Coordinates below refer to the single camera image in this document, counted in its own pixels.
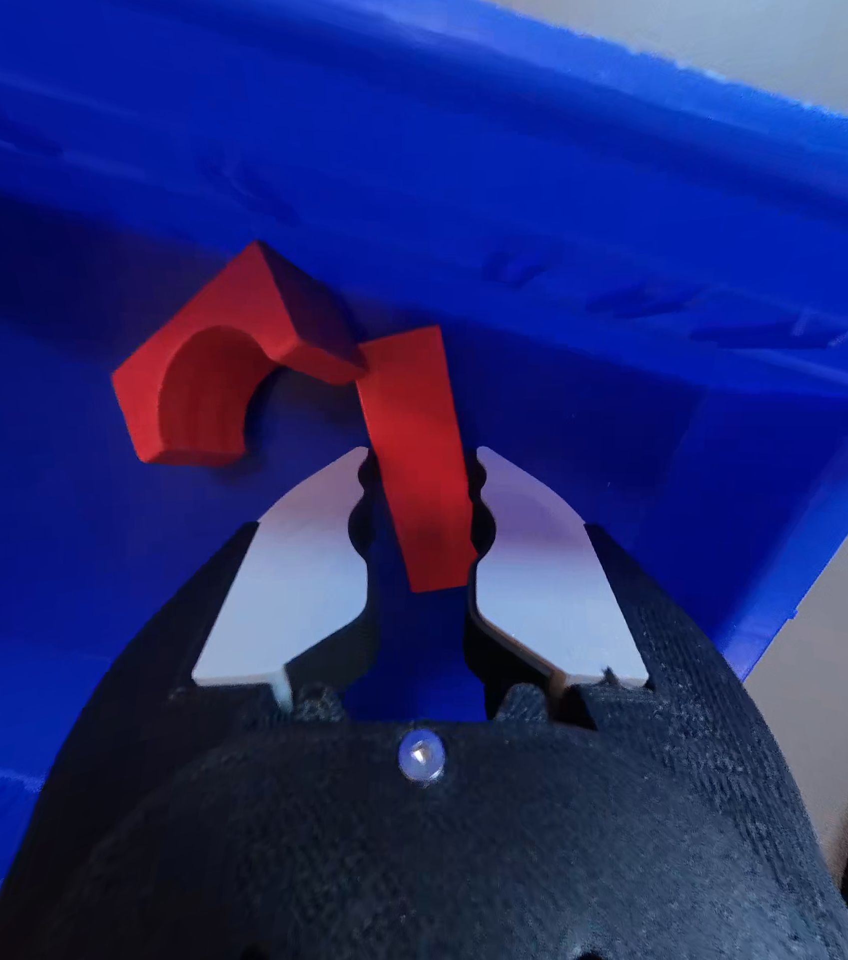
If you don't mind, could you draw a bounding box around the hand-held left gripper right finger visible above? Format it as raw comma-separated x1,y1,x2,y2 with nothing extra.
463,447,652,714

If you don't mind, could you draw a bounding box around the blue plastic bin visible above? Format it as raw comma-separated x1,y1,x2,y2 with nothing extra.
0,0,848,954

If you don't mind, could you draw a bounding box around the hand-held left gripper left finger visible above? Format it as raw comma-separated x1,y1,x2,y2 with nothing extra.
191,447,380,714

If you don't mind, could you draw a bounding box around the red wooden pillar block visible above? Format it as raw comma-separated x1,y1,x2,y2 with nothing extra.
355,324,479,594

